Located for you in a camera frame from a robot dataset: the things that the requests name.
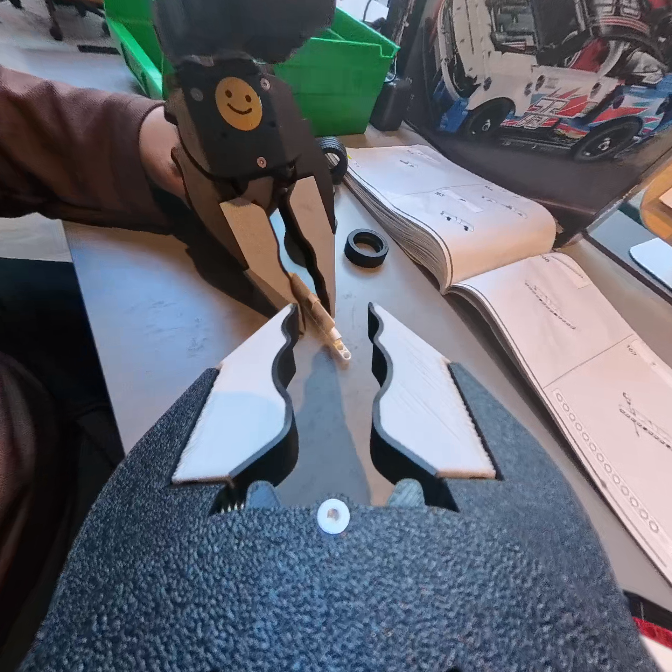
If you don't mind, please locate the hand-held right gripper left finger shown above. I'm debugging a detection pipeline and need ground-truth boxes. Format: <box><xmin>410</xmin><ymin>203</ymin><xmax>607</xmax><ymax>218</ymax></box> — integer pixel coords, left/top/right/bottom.
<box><xmin>172</xmin><ymin>303</ymin><xmax>300</xmax><ymax>486</ymax></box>

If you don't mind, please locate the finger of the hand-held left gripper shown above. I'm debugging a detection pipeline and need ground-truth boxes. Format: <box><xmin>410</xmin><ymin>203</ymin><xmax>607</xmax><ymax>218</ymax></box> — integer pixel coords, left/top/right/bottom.
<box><xmin>278</xmin><ymin>175</ymin><xmax>338</xmax><ymax>321</ymax></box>
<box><xmin>219</xmin><ymin>198</ymin><xmax>308</xmax><ymax>333</ymax></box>

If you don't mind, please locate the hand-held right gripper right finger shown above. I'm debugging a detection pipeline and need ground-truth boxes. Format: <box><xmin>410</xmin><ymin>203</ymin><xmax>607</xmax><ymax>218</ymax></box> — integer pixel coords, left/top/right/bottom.
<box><xmin>367</xmin><ymin>302</ymin><xmax>497</xmax><ymax>491</ymax></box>

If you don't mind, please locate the long white brick beam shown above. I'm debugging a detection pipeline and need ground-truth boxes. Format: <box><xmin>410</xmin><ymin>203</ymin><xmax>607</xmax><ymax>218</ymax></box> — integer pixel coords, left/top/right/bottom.
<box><xmin>291</xmin><ymin>273</ymin><xmax>352</xmax><ymax>362</ymax></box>

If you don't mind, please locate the green storage bin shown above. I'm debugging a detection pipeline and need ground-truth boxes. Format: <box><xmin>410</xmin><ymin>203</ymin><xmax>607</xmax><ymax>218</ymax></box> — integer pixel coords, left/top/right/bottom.
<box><xmin>104</xmin><ymin>0</ymin><xmax>401</xmax><ymax>138</ymax></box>

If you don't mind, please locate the person's left forearm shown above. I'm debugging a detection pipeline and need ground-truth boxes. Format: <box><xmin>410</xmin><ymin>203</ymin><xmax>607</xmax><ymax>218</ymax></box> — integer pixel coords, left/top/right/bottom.
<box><xmin>0</xmin><ymin>65</ymin><xmax>169</xmax><ymax>221</ymax></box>

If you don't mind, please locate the grey desk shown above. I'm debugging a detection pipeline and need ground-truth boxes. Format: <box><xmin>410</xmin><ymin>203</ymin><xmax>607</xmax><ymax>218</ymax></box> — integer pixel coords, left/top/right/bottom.
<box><xmin>63</xmin><ymin>126</ymin><xmax>672</xmax><ymax>599</ymax></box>

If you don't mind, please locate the person's left hand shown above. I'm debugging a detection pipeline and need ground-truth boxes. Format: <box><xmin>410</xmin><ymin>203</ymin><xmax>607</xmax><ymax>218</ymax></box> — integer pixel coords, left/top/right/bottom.
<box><xmin>139</xmin><ymin>105</ymin><xmax>190</xmax><ymax>203</ymax></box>

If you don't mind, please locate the narrow black rubber tire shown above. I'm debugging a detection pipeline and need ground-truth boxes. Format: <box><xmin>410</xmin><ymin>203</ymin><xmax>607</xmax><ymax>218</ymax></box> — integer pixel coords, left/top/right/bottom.
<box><xmin>344</xmin><ymin>229</ymin><xmax>390</xmax><ymax>268</ymax></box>

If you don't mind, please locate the wide black rubber tire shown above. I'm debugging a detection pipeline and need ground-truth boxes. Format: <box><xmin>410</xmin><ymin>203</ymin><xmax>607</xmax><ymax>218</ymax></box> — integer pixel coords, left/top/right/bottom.
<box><xmin>317</xmin><ymin>136</ymin><xmax>348</xmax><ymax>184</ymax></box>

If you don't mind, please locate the open instruction booklet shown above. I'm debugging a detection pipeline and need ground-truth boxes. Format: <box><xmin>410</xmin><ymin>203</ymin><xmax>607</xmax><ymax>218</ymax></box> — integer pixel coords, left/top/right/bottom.
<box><xmin>344</xmin><ymin>144</ymin><xmax>672</xmax><ymax>583</ymax></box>

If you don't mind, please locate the black jacket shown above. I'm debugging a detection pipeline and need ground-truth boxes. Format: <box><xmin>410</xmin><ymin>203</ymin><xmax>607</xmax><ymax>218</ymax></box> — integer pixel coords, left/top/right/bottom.
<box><xmin>0</xmin><ymin>257</ymin><xmax>124</xmax><ymax>672</ymax></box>

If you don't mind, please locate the office chair wheel base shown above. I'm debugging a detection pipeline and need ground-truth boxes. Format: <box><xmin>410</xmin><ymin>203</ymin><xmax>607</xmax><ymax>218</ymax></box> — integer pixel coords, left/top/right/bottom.
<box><xmin>44</xmin><ymin>0</ymin><xmax>113</xmax><ymax>42</ymax></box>

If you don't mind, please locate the person's torso in brown shirt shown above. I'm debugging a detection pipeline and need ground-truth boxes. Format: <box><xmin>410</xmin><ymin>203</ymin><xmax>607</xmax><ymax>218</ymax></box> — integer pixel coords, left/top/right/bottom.
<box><xmin>0</xmin><ymin>352</ymin><xmax>58</xmax><ymax>526</ymax></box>

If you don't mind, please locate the race car print box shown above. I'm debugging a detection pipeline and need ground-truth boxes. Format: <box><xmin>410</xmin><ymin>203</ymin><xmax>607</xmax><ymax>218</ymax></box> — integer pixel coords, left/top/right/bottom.
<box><xmin>401</xmin><ymin>0</ymin><xmax>672</xmax><ymax>247</ymax></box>

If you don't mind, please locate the white tray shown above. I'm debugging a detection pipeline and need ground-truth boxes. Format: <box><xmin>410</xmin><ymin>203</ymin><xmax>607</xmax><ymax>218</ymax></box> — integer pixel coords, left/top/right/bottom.
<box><xmin>629</xmin><ymin>237</ymin><xmax>672</xmax><ymax>289</ymax></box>

